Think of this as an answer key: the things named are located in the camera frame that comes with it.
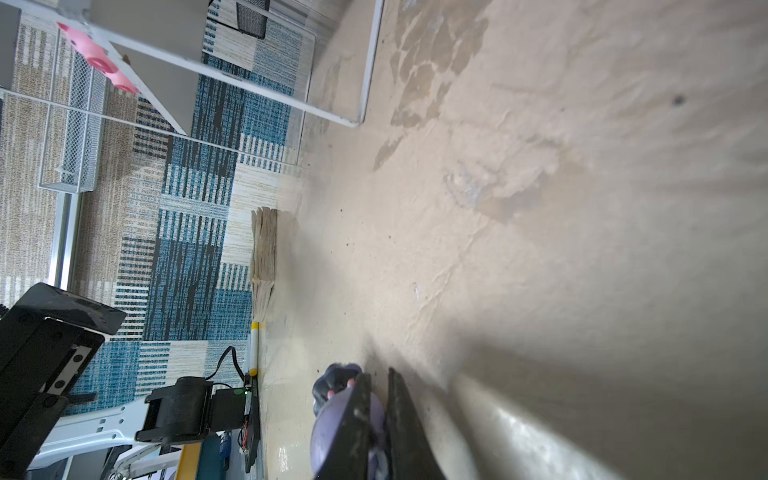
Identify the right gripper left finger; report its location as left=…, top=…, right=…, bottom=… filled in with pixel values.
left=314, top=373, right=372, bottom=479

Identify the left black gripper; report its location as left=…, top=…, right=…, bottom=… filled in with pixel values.
left=1, top=282, right=126, bottom=479

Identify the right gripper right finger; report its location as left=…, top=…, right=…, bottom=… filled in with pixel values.
left=386, top=368, right=446, bottom=480

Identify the purple figure toy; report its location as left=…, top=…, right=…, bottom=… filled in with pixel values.
left=310, top=363, right=390, bottom=479

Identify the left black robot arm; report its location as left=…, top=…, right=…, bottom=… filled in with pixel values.
left=1, top=283, right=246, bottom=479

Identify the white two-tier shelf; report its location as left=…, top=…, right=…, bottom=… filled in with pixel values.
left=0, top=0, right=385, bottom=136

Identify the yellow white marker pen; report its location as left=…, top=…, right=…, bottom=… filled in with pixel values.
left=248, top=321, right=260, bottom=378

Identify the colourful children's book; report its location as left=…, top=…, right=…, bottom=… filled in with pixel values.
left=251, top=207, right=278, bottom=323

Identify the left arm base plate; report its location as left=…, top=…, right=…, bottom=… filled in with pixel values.
left=241, top=369, right=261, bottom=474

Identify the white wire mesh basket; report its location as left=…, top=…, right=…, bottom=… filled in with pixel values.
left=38, top=32, right=109, bottom=194

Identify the black wire mesh rack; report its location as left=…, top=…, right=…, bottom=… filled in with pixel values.
left=236, top=0, right=270, bottom=40

